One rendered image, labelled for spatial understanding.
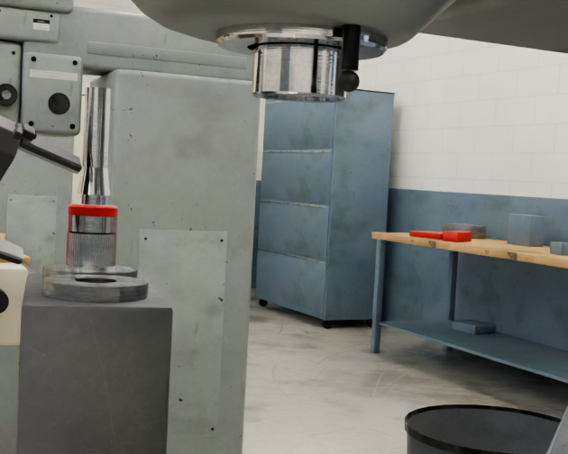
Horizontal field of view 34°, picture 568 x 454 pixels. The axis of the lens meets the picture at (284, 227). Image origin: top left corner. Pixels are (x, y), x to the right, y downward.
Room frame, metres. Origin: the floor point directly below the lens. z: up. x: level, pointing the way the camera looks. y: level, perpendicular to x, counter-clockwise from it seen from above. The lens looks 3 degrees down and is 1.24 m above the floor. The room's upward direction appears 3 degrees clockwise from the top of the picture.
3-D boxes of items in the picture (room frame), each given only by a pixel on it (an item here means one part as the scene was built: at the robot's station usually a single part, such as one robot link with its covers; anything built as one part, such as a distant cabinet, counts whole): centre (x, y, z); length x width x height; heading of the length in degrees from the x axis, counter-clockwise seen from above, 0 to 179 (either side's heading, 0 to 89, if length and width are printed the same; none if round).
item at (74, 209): (0.90, 0.18, 1.20); 0.05 x 0.05 x 0.01
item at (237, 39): (0.47, 0.00, 1.31); 0.09 x 0.09 x 0.01
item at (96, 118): (0.90, 0.18, 1.26); 0.03 x 0.03 x 0.11
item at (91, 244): (0.90, 0.18, 1.17); 0.05 x 0.05 x 0.05
